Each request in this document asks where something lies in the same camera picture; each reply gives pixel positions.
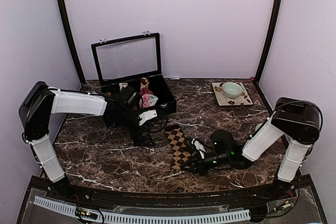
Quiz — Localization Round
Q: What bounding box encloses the rolled cream brown sock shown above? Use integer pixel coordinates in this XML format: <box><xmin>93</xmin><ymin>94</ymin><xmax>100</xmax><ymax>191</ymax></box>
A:
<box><xmin>140</xmin><ymin>78</ymin><xmax>149</xmax><ymax>90</ymax></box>

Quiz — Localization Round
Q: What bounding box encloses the celadon bowl on table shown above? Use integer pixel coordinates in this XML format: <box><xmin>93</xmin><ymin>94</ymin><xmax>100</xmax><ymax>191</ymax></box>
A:
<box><xmin>255</xmin><ymin>123</ymin><xmax>263</xmax><ymax>132</ymax></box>

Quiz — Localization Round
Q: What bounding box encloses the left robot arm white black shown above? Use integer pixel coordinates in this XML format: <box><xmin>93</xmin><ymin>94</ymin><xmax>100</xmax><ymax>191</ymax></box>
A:
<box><xmin>18</xmin><ymin>81</ymin><xmax>157</xmax><ymax>201</ymax></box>

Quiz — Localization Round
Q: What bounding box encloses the square floral ceramic plate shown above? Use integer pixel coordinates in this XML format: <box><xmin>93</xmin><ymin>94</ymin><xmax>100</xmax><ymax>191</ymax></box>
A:
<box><xmin>211</xmin><ymin>82</ymin><xmax>254</xmax><ymax>107</ymax></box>

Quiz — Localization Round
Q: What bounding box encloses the right black frame post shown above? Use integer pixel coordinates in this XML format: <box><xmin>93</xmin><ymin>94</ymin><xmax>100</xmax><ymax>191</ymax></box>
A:
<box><xmin>254</xmin><ymin>0</ymin><xmax>281</xmax><ymax>83</ymax></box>

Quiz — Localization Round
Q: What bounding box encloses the celadon bowl on plate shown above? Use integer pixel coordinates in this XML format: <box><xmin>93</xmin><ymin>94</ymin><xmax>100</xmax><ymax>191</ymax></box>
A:
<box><xmin>221</xmin><ymin>82</ymin><xmax>243</xmax><ymax>99</ymax></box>

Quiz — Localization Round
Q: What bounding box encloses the rolled purple orange sock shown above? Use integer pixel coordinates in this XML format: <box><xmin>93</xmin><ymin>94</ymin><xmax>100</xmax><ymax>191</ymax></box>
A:
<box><xmin>140</xmin><ymin>88</ymin><xmax>153</xmax><ymax>96</ymax></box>

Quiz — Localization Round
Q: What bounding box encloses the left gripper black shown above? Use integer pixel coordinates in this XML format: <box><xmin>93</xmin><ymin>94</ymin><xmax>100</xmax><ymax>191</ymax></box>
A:
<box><xmin>114</xmin><ymin>108</ymin><xmax>155</xmax><ymax>147</ymax></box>

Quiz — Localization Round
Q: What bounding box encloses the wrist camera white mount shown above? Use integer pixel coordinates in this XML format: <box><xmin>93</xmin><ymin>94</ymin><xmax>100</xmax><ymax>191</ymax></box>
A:
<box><xmin>191</xmin><ymin>138</ymin><xmax>206</xmax><ymax>159</ymax></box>
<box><xmin>138</xmin><ymin>110</ymin><xmax>157</xmax><ymax>126</ymax></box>

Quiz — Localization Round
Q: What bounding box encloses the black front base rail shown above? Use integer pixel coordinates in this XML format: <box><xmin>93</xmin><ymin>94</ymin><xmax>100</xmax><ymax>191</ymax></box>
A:
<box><xmin>28</xmin><ymin>174</ymin><xmax>313</xmax><ymax>209</ymax></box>

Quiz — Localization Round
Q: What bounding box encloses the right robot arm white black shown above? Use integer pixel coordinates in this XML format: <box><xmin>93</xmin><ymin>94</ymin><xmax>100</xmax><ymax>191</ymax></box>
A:
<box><xmin>192</xmin><ymin>98</ymin><xmax>323</xmax><ymax>200</ymax></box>

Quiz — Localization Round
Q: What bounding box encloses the black frame post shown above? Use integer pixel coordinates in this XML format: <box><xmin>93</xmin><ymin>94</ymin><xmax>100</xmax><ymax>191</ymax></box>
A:
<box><xmin>254</xmin><ymin>0</ymin><xmax>281</xmax><ymax>83</ymax></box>
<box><xmin>57</xmin><ymin>0</ymin><xmax>86</xmax><ymax>84</ymax></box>

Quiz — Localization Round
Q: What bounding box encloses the black glass-lid storage box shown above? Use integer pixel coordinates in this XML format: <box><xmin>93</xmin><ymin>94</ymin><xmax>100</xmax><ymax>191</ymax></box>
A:
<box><xmin>91</xmin><ymin>30</ymin><xmax>177</xmax><ymax>130</ymax></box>

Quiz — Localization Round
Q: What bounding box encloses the rolled white brown sock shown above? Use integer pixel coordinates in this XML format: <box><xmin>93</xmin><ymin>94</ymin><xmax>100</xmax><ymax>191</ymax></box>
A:
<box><xmin>119</xmin><ymin>82</ymin><xmax>128</xmax><ymax>91</ymax></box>

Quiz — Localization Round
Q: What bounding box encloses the brown argyle sock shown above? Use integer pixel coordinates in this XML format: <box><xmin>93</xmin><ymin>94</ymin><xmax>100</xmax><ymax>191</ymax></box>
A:
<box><xmin>164</xmin><ymin>124</ymin><xmax>194</xmax><ymax>171</ymax></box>

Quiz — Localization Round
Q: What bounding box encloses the pink mint patterned sock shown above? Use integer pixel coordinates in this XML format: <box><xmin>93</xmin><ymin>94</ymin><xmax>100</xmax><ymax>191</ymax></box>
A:
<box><xmin>139</xmin><ymin>94</ymin><xmax>158</xmax><ymax>108</ymax></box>

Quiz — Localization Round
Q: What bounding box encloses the white slotted cable duct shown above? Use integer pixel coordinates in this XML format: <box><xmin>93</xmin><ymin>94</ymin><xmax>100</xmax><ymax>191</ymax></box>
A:
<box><xmin>33</xmin><ymin>196</ymin><xmax>251</xmax><ymax>223</ymax></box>

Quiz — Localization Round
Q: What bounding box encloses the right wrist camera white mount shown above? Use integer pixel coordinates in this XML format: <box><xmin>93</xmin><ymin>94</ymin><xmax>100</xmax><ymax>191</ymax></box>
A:
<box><xmin>191</xmin><ymin>138</ymin><xmax>206</xmax><ymax>159</ymax></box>

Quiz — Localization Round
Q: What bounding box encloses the left black frame post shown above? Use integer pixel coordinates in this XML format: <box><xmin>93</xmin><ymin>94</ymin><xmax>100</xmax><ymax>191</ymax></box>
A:
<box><xmin>57</xmin><ymin>0</ymin><xmax>86</xmax><ymax>84</ymax></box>

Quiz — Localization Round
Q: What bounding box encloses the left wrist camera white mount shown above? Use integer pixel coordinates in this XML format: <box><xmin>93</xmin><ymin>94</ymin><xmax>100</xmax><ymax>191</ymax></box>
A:
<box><xmin>138</xmin><ymin>110</ymin><xmax>157</xmax><ymax>126</ymax></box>

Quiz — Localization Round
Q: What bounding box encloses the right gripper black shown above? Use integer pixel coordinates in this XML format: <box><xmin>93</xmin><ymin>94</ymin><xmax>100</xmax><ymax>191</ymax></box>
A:
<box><xmin>181</xmin><ymin>151</ymin><xmax>230</xmax><ymax>176</ymax></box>

